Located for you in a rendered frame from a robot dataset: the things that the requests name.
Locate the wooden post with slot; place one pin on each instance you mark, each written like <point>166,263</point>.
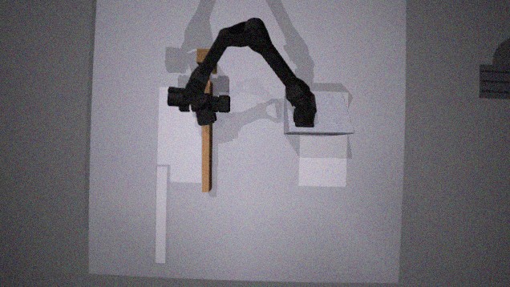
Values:
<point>201,53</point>

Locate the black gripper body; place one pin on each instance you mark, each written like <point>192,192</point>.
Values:
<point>223,104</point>

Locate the wooden rail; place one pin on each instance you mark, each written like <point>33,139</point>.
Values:
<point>207,149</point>

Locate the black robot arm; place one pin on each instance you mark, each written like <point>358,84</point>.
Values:
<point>253,34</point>

